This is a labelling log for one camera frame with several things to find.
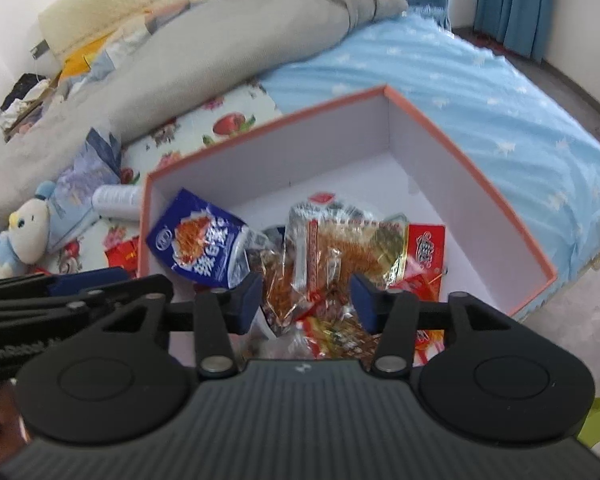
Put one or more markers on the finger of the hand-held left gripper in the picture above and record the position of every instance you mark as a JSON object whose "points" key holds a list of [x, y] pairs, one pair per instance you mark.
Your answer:
{"points": [[40, 319], [90, 282]]}

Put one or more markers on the person's left hand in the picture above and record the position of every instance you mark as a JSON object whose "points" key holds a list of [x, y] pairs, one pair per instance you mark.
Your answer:
{"points": [[0, 420]]}

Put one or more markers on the grey duvet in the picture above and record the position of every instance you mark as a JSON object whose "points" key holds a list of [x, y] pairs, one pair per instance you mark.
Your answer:
{"points": [[205, 55]]}

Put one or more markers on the shiny red candy packet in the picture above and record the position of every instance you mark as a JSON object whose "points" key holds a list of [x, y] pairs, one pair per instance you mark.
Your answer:
{"points": [[122, 255]]}

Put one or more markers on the floral bed mat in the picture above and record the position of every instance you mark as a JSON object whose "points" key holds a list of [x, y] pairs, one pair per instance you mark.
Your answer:
{"points": [[190, 130]]}

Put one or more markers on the white cylindrical bottle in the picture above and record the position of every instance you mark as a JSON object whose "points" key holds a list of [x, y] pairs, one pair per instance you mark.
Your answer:
{"points": [[115, 200]]}

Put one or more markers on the dark cloth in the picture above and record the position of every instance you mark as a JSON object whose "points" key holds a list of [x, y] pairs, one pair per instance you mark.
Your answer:
{"points": [[22, 87]]}

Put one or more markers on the large clear blue snack bag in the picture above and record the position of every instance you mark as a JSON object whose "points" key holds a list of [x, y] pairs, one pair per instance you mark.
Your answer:
{"points": [[85, 185]]}

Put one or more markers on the yellow pillow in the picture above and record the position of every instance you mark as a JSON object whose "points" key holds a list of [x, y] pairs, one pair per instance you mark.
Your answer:
{"points": [[82, 57]]}

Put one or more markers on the blue white snack packet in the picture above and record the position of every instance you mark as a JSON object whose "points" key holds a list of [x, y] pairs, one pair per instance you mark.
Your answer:
{"points": [[195, 240]]}

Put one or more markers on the clear orange strip snack packet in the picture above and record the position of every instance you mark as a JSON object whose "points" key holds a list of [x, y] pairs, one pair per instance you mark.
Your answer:
{"points": [[280, 290]]}

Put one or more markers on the grey wall plate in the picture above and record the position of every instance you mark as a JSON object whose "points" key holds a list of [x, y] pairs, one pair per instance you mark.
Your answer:
{"points": [[40, 49]]}

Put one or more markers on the white cloth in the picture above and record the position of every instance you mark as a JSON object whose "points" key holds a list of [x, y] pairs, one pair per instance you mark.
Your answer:
{"points": [[30, 107]]}

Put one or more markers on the blue curtain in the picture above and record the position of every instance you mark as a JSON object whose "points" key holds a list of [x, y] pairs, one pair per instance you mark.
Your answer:
{"points": [[515, 5]]}

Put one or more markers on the light blue bedsheet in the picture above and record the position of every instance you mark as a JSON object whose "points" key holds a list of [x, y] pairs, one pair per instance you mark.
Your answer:
{"points": [[455, 90]]}

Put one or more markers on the orange cardboard box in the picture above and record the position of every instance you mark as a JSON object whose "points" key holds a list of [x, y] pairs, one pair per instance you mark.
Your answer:
{"points": [[330, 160]]}

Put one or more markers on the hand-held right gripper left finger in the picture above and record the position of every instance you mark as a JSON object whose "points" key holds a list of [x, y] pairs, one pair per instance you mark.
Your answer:
{"points": [[247, 302]]}

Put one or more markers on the white blue plush toy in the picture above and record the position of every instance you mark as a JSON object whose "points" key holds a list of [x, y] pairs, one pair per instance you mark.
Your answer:
{"points": [[27, 230]]}

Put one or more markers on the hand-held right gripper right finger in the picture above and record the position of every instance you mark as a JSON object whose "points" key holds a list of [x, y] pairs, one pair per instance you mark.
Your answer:
{"points": [[367, 305]]}

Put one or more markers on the red label strip snack packet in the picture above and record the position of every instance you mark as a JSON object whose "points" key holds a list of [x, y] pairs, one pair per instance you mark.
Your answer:
{"points": [[350, 245]]}

